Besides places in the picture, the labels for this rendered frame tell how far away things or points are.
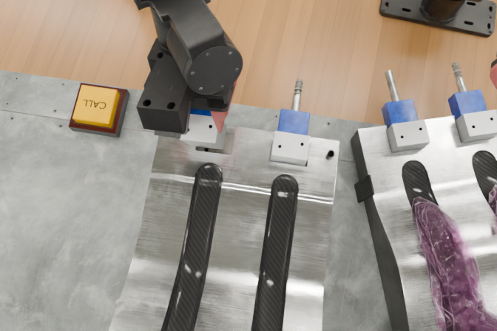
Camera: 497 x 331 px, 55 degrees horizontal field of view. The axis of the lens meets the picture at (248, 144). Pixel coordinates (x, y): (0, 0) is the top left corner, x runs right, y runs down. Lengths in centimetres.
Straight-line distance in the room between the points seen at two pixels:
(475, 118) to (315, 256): 32
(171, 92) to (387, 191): 38
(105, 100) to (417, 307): 55
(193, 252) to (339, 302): 23
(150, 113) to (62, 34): 47
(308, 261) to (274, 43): 39
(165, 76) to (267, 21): 40
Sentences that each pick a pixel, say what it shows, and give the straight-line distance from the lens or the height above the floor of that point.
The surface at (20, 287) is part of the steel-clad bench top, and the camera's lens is 82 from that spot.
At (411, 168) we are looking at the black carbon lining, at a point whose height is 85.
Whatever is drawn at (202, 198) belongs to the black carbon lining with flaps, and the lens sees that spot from 68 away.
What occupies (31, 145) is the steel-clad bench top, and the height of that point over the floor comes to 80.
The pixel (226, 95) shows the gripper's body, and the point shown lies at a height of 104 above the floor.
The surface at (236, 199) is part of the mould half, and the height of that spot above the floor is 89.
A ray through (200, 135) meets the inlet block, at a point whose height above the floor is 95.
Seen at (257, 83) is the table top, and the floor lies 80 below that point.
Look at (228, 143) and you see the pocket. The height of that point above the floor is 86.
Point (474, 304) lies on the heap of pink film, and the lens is 70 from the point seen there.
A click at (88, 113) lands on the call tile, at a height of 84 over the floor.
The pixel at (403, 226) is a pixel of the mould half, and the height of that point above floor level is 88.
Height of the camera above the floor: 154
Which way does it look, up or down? 73 degrees down
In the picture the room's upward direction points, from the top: straight up
